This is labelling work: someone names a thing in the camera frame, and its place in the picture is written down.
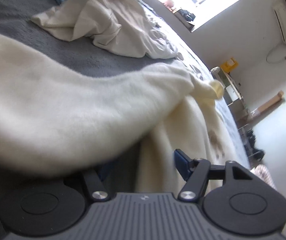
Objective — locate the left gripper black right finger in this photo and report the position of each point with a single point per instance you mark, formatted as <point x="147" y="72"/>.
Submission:
<point x="237" y="181"/>

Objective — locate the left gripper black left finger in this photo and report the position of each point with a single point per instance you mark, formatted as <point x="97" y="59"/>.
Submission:
<point x="94" y="187"/>

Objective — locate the white fluffy deer sweater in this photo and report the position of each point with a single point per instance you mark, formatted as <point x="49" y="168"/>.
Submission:
<point x="55" y="121"/>

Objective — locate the tall cardboard piece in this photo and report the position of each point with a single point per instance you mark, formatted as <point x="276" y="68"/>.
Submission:
<point x="267" y="105"/>

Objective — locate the white wooden desk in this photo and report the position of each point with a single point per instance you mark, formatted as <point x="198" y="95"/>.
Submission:
<point x="232" y="97"/>

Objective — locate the yellow box on desk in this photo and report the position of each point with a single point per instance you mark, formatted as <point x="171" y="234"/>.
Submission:
<point x="229" y="65"/>

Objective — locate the cardboard box on windowsill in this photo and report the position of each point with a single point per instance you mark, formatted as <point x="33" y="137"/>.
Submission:
<point x="186" y="18"/>

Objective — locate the pink pot on windowsill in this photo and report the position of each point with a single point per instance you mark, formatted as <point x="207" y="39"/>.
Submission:
<point x="169" y="4"/>

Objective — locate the cream thin shirt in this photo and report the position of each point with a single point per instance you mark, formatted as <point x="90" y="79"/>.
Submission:
<point x="118" y="26"/>

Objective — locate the grey bed blanket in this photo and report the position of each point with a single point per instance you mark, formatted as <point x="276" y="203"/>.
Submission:
<point x="83" y="57"/>

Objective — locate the white wall air conditioner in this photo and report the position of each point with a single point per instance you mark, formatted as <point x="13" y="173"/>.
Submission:
<point x="280" y="13"/>

